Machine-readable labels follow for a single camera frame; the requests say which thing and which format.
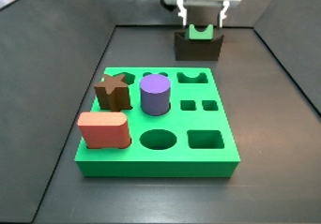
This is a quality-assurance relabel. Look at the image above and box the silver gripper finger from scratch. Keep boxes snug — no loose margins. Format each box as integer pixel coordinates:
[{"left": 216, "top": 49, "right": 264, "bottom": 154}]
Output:
[
  {"left": 176, "top": 0, "right": 187, "bottom": 27},
  {"left": 217, "top": 0, "right": 230, "bottom": 27}
]

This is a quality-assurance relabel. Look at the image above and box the green arch block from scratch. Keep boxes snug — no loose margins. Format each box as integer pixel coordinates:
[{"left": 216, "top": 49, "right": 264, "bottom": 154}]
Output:
[{"left": 184, "top": 24, "right": 213, "bottom": 40}]

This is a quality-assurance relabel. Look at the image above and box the black arch fixture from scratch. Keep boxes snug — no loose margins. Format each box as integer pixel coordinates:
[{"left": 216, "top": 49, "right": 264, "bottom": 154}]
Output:
[{"left": 173, "top": 32, "right": 224, "bottom": 61}]

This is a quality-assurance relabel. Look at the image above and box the green shape sorter board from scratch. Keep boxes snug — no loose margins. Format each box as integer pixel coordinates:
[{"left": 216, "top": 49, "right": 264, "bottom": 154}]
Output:
[{"left": 74, "top": 67, "right": 240, "bottom": 177}]

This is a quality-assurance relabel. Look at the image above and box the purple cylinder block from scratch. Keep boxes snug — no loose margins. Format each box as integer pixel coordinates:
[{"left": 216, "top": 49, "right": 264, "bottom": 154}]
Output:
[{"left": 139, "top": 74, "right": 171, "bottom": 116}]

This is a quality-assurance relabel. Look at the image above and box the brown star block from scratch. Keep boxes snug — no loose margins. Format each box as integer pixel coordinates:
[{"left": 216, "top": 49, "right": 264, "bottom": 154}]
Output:
[{"left": 93, "top": 74, "right": 131, "bottom": 112}]

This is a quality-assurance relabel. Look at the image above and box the red oblong block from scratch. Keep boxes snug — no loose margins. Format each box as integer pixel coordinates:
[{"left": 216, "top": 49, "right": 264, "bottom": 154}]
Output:
[{"left": 77, "top": 112, "right": 131, "bottom": 149}]

